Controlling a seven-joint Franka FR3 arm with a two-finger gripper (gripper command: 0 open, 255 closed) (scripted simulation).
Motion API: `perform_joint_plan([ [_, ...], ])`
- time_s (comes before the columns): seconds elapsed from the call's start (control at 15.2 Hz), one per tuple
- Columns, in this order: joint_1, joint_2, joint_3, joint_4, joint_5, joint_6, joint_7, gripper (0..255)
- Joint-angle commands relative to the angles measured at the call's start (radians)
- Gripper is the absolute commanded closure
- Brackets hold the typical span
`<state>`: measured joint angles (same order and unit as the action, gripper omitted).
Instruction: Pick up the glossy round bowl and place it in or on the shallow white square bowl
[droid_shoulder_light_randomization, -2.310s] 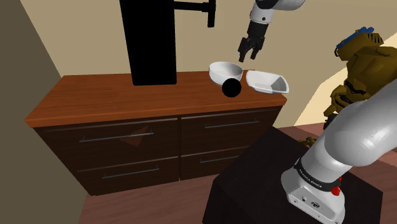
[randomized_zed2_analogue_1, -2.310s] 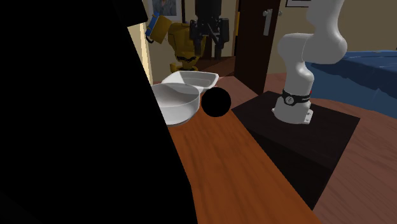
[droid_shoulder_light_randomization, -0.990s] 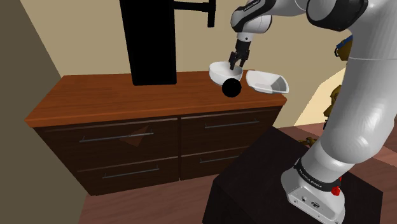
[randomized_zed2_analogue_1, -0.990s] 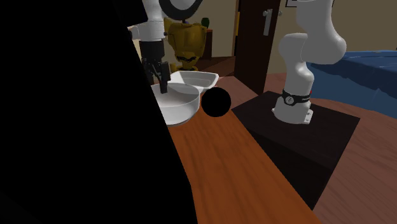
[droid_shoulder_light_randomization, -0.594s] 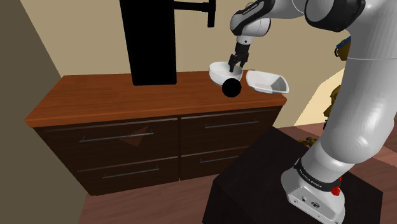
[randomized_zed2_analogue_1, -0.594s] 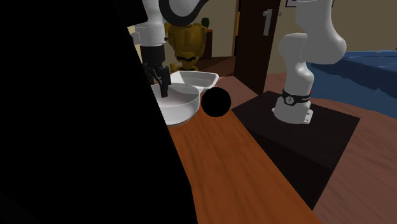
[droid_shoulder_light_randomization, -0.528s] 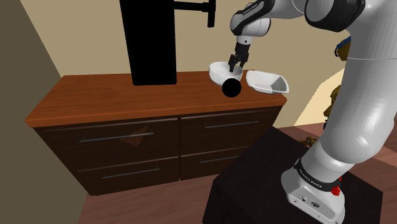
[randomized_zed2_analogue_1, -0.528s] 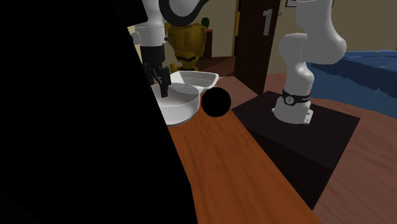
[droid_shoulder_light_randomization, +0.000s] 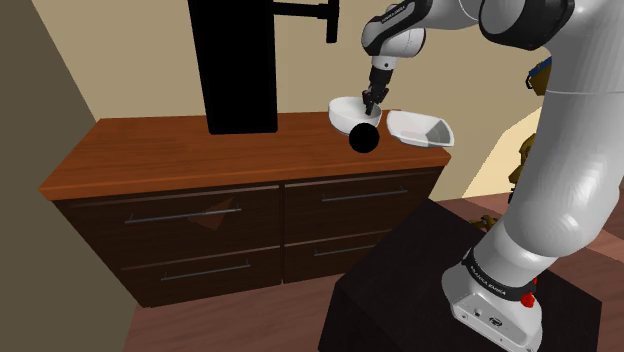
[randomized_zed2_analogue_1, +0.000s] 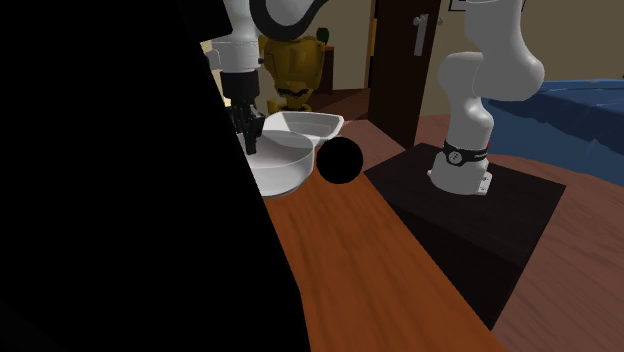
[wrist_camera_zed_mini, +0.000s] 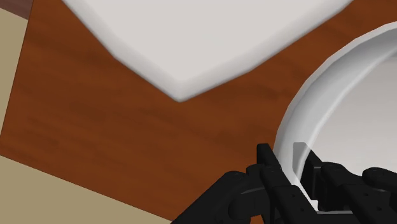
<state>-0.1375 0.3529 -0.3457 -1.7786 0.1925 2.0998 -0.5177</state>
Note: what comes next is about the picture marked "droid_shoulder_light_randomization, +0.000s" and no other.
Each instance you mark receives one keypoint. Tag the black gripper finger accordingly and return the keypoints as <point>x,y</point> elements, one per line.
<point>383,95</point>
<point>368,102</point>

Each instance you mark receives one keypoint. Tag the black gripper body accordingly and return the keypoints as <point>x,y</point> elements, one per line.
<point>380,79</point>

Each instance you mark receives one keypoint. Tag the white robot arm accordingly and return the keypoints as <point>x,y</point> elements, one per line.
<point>560,170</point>

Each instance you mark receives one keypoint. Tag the white round bowl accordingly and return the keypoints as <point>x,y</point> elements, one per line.
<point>343,113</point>

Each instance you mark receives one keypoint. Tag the black ball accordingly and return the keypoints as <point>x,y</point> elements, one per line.
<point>364,138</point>

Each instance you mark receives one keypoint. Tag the white angular dish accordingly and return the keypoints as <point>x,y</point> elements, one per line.
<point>414,128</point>

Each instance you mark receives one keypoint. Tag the brown wooden chest of drawers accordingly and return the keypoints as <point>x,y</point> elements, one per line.
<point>204,151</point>

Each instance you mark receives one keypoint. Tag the dark robot stand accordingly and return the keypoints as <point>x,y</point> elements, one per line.
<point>400,273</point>

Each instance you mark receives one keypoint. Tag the black flat panel with bracket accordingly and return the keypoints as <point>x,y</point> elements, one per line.
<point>236,68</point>

